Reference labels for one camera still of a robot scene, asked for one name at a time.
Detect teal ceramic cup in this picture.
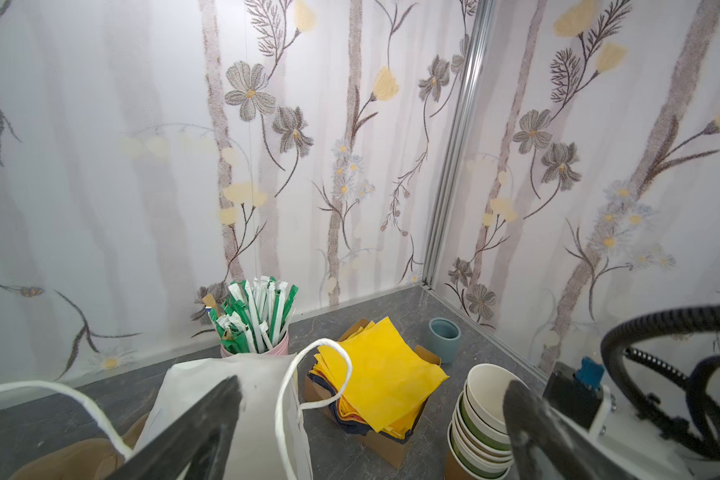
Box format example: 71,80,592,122
425,318,462,364

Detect stacked paper cups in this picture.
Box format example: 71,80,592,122
446,364,517,479

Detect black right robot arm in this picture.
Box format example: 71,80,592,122
600,305,720,462

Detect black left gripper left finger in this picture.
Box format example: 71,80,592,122
109,376,243,479

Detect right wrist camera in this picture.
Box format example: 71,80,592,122
543,357,615,438

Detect white paper gift bag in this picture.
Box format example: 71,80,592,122
0,339,352,479

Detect brown pulp cup carrier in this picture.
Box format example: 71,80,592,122
10,438,125,480

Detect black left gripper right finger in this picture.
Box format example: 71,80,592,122
503,380,634,479

